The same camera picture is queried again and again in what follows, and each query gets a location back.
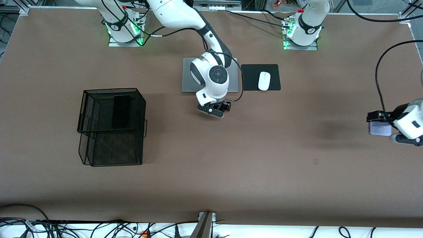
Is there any thick black table cable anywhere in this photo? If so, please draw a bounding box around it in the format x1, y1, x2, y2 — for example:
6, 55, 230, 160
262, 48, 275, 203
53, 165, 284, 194
226, 9, 288, 26

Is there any black wire mesh basket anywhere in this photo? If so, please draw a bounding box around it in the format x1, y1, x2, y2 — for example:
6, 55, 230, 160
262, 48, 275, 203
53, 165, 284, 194
77, 88, 148, 167

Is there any silver power strip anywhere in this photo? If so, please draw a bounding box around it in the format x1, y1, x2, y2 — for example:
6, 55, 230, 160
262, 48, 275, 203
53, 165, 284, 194
193, 0, 242, 11

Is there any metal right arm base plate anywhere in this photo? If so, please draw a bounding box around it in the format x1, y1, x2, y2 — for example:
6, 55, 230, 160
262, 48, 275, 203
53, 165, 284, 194
108, 17, 143, 47

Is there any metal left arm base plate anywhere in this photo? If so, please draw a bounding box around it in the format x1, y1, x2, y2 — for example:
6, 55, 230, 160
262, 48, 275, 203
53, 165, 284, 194
284, 20, 318, 51

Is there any black mouse pad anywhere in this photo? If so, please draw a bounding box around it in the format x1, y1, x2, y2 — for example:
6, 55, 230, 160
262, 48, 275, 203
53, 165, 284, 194
241, 64, 282, 91

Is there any silver closed laptop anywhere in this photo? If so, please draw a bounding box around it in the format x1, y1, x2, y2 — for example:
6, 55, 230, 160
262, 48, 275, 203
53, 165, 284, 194
181, 58, 239, 93

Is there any grey aluminium camera post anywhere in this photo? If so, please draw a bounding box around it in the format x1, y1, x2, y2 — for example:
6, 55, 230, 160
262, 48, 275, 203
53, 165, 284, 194
190, 212, 217, 238

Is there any long black smartphone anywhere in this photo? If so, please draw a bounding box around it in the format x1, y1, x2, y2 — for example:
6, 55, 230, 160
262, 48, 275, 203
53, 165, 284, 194
112, 95, 131, 130

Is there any lavender flip phone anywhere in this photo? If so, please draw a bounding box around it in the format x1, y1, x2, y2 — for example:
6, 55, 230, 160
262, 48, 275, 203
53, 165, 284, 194
368, 121, 394, 137

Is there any white computer mouse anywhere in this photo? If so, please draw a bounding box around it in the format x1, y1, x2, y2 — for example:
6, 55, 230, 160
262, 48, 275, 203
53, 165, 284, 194
258, 71, 271, 91

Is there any grey curved cable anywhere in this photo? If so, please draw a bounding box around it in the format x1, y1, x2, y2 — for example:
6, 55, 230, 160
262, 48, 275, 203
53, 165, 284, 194
0, 204, 50, 222

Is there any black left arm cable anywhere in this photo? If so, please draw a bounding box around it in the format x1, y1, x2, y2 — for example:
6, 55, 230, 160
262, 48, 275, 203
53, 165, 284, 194
345, 0, 423, 114

